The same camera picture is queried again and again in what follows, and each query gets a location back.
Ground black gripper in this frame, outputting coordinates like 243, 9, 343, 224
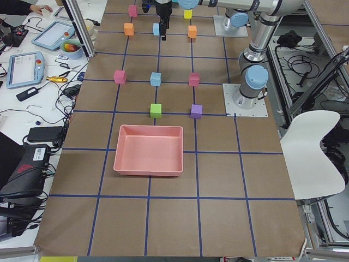
155, 0, 172, 41

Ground light blue foam block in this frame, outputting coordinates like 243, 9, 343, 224
153, 23, 160, 36

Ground yellow foam block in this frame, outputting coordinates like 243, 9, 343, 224
184, 10, 192, 19

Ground orange block right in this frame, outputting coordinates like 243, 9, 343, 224
188, 25, 197, 39

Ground orange block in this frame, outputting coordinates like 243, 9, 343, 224
188, 25, 197, 39
123, 23, 135, 36

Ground orange block left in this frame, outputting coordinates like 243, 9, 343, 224
123, 23, 135, 36

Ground far pink block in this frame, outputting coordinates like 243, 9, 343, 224
128, 5, 138, 17

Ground pink block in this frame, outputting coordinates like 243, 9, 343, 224
113, 70, 127, 84
128, 5, 138, 17
188, 73, 200, 87

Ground light blue centre block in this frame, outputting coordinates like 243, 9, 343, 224
150, 72, 162, 87

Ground pink block right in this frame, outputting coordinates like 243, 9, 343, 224
188, 73, 200, 87

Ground pink block left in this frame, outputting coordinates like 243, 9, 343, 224
113, 70, 127, 84

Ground cream bowl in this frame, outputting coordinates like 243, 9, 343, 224
84, 20, 98, 41

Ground green foam block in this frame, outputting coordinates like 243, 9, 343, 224
150, 103, 162, 118

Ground purple foam block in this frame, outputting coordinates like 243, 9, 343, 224
190, 104, 203, 119

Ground green bowl with fruit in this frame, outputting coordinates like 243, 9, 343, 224
61, 39, 83, 59

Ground scissors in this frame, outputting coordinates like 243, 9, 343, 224
58, 65, 80, 78

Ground upper teach pendant tablet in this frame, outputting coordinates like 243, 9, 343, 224
31, 21, 75, 50

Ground teach pendant tablet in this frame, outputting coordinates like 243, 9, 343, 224
6, 51, 44, 89
31, 21, 75, 50

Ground yellow tool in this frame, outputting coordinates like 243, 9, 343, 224
46, 76, 68, 83

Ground pink tray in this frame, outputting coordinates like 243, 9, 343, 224
113, 124, 184, 177

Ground lower teach pendant tablet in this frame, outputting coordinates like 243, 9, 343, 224
6, 51, 44, 89

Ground small black power brick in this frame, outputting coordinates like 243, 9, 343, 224
16, 87, 39, 102

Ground black power adapter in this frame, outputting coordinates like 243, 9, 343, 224
27, 126, 63, 142

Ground black computer box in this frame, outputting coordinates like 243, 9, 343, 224
1, 144, 51, 199

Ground white chair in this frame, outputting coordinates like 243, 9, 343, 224
280, 110, 345, 200

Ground aluminium frame post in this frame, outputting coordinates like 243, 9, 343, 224
62, 0, 95, 58

